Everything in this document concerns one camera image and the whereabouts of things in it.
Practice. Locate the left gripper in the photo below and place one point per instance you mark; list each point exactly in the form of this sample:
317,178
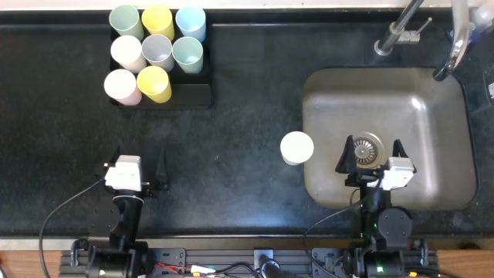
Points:
154,187

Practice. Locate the black tray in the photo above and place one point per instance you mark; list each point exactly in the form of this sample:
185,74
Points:
193,94

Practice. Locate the white cup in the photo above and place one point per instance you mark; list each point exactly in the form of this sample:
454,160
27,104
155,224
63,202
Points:
296,147
125,50

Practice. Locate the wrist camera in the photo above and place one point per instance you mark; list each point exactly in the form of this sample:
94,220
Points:
123,173
397,171

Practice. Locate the green cup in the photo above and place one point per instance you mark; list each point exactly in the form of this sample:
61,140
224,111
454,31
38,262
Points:
124,19
187,50

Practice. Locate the steel sink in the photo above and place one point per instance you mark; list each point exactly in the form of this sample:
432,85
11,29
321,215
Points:
424,135

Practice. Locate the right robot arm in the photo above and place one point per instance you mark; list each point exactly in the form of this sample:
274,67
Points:
393,226

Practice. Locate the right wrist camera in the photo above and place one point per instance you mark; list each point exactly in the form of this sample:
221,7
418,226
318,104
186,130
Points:
397,171

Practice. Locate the steel tap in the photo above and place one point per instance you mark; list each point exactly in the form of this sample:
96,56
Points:
461,38

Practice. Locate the yellow cup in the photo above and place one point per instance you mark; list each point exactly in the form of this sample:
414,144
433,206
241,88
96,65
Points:
152,80
156,19

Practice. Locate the blue cup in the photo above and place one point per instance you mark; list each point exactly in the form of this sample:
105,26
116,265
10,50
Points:
190,21

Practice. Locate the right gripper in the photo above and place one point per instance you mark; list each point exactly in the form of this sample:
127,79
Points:
361,179

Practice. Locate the mounting rail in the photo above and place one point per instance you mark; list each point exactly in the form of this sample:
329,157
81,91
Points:
224,258

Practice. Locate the blue soap bottle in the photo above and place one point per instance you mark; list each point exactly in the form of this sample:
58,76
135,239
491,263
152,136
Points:
482,17

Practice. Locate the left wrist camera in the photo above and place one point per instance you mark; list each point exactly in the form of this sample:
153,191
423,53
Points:
123,173

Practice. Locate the pink cup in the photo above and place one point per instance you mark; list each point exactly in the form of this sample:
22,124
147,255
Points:
119,84

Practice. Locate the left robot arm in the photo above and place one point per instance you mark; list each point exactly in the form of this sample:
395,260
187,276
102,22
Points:
127,220

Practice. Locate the grey cup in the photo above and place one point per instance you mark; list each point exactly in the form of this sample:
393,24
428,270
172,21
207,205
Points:
156,48

